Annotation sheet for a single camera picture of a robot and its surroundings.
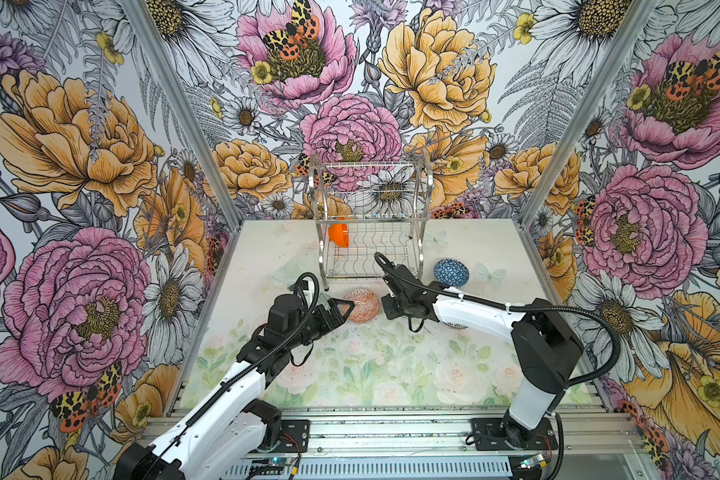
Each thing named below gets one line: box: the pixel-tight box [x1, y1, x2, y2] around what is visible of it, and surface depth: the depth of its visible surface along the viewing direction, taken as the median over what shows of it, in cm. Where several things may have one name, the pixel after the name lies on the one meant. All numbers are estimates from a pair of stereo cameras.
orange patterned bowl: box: [341, 288, 381, 324], surface depth 98 cm
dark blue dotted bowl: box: [433, 258, 470, 287], surface depth 106 cm
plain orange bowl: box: [328, 223, 349, 248], surface depth 106 cm
